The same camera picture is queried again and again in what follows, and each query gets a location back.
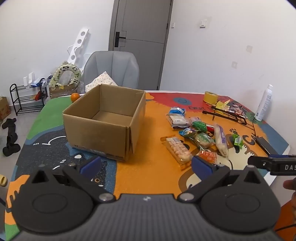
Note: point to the orange fruit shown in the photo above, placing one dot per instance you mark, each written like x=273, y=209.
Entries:
x=75, y=97

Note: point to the green bread packet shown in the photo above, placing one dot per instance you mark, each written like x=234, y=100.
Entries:
x=203, y=140

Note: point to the dark green packet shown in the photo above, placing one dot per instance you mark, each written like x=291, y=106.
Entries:
x=199, y=126

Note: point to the taped cardboard carton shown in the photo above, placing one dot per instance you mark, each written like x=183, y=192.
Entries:
x=62, y=91

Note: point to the orange biscuit packet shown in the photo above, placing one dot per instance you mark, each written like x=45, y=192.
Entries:
x=208, y=156

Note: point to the blue green packet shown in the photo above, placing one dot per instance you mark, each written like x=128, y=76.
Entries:
x=187, y=132

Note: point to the clear plastic bag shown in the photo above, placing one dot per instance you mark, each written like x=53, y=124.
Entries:
x=81, y=87

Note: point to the small lime green packet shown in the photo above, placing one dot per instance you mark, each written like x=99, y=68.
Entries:
x=237, y=140

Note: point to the panda print seat cushion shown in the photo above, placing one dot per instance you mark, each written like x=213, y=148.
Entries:
x=55, y=77

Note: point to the dotted cream pillow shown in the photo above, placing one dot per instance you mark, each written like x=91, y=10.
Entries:
x=101, y=81

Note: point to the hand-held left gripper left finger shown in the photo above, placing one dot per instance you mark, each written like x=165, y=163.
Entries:
x=91, y=165

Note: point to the yellow slipper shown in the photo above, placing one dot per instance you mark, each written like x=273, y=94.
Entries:
x=2, y=180

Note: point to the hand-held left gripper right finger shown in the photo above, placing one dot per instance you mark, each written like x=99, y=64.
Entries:
x=201, y=165

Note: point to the clear tray of biscuits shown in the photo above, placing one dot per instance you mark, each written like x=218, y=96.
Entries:
x=178, y=150

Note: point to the white board with holes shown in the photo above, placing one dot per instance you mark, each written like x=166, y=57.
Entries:
x=79, y=44

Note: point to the grey door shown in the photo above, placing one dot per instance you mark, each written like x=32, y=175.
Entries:
x=143, y=34

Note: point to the black sandal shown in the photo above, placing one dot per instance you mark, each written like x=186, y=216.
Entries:
x=9, y=122
x=12, y=138

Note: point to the cardboard box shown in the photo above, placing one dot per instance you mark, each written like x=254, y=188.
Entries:
x=92, y=136

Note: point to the white wall device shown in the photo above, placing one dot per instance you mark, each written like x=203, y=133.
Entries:
x=203, y=23

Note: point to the dark red packet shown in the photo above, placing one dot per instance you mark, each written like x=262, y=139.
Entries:
x=238, y=110

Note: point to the clear pack of white cakes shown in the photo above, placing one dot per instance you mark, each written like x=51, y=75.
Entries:
x=178, y=121

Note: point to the colourful cartoon mat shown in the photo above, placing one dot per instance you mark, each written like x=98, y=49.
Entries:
x=150, y=166

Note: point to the blue white bag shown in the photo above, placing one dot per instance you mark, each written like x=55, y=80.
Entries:
x=37, y=83

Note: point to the white spray bottle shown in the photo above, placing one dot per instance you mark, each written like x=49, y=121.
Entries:
x=263, y=104

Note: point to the yellow tape roll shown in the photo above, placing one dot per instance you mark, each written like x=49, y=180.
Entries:
x=210, y=98

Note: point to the black shoe rack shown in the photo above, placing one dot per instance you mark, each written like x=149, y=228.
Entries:
x=18, y=99

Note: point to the red item on rack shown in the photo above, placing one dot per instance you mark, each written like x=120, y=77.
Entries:
x=39, y=95

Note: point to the person's right hand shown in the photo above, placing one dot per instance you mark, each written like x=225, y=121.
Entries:
x=290, y=184

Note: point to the blue white packet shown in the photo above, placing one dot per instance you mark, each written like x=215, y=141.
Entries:
x=177, y=111

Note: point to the grey chair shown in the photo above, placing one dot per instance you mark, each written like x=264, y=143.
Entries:
x=115, y=67

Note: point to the black power adapter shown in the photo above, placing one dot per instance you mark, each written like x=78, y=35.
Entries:
x=266, y=144

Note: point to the pink clear packet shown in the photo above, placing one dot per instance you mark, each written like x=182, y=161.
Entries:
x=195, y=119

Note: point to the small printed carton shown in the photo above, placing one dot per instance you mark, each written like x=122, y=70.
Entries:
x=4, y=109

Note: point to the yellow packet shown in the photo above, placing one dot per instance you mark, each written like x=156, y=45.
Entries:
x=222, y=104

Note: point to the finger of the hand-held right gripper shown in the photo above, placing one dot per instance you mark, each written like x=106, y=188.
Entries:
x=259, y=162

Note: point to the black chunky shoe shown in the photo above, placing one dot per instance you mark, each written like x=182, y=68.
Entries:
x=11, y=150

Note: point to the long white purple packet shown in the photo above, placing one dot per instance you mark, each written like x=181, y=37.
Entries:
x=220, y=139

